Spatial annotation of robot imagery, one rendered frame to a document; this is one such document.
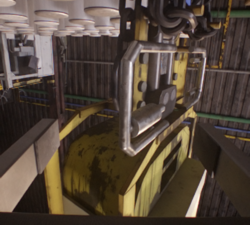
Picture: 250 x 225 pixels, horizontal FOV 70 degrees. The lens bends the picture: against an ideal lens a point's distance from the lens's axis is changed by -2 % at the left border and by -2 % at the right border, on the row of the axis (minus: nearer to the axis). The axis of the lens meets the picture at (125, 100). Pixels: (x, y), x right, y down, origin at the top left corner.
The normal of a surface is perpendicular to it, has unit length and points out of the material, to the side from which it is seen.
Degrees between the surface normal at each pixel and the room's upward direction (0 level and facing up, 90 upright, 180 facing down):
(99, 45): 90
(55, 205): 90
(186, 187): 180
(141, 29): 90
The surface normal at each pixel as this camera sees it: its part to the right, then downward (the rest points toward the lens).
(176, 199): 0.04, -0.96
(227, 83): -0.35, 0.25
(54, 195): 0.82, 0.18
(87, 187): -0.56, 0.11
